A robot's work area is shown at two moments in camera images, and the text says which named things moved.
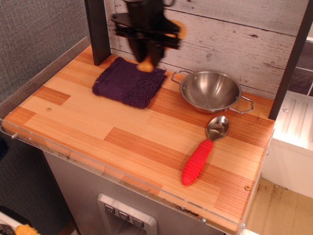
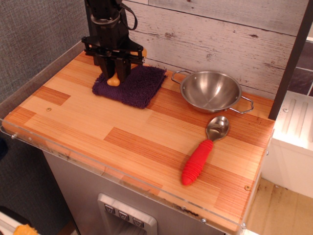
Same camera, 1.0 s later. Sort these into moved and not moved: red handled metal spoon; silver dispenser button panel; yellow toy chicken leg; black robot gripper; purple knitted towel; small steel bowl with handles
Moved: yellow toy chicken leg; black robot gripper
Not moved: red handled metal spoon; purple knitted towel; silver dispenser button panel; small steel bowl with handles
